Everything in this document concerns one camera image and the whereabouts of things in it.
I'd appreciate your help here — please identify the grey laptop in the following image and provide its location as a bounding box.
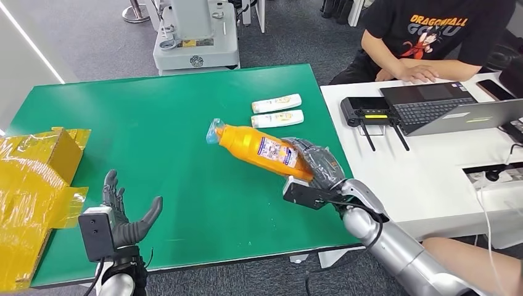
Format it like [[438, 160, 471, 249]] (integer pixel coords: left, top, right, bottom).
[[380, 81, 523, 137]]

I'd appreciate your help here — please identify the person in black shirt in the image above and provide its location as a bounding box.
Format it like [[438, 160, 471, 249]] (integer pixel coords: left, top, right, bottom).
[[329, 0, 516, 86]]

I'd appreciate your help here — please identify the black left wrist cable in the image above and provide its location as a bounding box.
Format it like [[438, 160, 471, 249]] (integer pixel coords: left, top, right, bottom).
[[83, 257, 105, 296]]

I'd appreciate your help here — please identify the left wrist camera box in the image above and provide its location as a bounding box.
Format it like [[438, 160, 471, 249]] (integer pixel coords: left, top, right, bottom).
[[78, 206, 117, 263]]

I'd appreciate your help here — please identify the black controller with antennas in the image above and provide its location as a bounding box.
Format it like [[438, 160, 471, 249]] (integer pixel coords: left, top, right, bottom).
[[340, 96, 411, 152]]

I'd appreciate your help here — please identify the white table foot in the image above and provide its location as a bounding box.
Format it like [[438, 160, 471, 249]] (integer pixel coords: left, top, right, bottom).
[[289, 246, 365, 269]]

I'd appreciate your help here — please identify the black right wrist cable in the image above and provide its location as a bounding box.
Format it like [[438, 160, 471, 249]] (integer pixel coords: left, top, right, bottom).
[[304, 199, 385, 296]]

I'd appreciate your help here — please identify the white furniture leg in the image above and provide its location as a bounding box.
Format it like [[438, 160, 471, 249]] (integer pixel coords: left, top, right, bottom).
[[242, 0, 266, 34]]

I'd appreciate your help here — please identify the white machine base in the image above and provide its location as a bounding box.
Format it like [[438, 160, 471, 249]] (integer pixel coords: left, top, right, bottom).
[[145, 0, 241, 76]]

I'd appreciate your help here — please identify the black smartphone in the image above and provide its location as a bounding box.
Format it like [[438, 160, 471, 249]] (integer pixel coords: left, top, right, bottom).
[[476, 79, 516, 101]]

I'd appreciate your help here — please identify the white cable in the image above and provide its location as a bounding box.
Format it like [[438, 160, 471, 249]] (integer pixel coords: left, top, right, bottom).
[[475, 179, 511, 296]]

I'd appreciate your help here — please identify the yellow taped cardboard box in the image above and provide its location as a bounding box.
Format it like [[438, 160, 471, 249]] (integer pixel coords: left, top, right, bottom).
[[0, 126, 91, 292]]

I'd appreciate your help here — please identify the power strip in desk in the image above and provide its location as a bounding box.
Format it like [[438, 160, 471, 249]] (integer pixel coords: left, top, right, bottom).
[[464, 163, 523, 190]]

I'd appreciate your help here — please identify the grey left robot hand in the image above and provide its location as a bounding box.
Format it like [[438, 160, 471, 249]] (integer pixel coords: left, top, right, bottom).
[[102, 170, 163, 249]]

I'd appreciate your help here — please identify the large orange bottle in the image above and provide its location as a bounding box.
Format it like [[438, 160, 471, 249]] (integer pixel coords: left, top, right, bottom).
[[205, 118, 315, 183]]

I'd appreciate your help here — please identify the small white bottle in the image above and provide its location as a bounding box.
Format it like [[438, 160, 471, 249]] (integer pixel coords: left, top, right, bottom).
[[251, 93, 303, 114], [250, 109, 305, 129]]

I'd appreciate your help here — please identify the metal stanchion base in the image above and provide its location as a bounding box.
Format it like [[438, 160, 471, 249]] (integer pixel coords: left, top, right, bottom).
[[121, 0, 150, 24]]

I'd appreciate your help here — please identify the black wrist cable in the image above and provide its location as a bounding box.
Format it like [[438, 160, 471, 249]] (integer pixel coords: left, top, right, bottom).
[[83, 257, 105, 296], [304, 199, 385, 296]]

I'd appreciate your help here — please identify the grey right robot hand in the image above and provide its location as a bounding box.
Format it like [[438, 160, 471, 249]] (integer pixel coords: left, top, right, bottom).
[[282, 138, 347, 191]]

